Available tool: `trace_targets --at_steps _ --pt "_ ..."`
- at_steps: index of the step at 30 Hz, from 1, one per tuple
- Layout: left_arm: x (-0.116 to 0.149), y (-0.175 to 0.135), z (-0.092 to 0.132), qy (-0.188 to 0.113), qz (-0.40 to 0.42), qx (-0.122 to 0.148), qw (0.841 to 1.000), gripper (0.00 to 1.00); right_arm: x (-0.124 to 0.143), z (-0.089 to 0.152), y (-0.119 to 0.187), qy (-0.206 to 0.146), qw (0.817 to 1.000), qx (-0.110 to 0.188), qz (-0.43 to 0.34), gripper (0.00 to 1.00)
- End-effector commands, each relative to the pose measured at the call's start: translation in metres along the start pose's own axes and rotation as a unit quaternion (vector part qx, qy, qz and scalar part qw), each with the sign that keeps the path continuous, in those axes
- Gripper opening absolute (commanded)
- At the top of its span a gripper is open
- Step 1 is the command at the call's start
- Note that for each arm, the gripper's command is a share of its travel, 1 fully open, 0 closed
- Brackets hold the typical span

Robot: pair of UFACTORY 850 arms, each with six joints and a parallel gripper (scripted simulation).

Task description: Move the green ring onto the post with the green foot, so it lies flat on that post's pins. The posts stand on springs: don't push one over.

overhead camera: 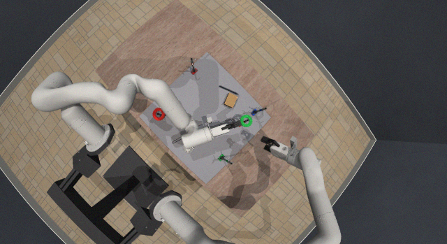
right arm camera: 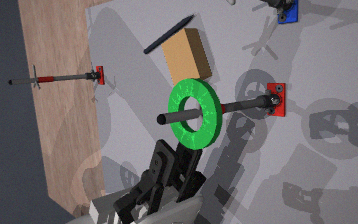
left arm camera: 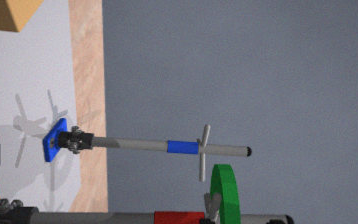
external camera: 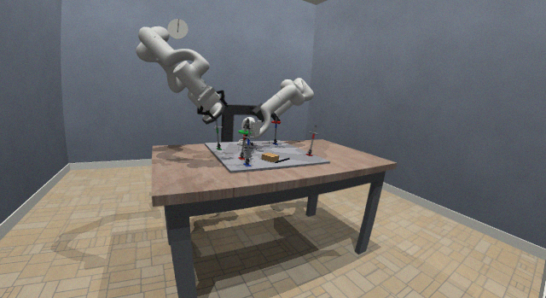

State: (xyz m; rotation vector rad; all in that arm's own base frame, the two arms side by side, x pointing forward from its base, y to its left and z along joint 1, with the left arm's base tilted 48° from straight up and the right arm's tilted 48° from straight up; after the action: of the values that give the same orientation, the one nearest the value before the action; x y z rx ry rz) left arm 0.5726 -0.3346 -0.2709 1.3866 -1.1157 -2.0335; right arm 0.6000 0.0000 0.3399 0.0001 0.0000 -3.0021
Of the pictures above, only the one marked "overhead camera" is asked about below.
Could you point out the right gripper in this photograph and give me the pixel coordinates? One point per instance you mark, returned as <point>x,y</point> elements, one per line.
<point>279,150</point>

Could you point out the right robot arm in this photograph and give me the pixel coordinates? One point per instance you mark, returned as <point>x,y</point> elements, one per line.
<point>191,232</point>

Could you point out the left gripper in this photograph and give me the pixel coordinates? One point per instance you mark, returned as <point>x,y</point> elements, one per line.
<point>224,128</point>

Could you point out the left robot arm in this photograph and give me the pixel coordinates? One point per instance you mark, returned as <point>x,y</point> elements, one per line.
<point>58,92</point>

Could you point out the tan cardboard box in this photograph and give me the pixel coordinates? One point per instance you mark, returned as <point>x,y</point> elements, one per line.
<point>230,100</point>

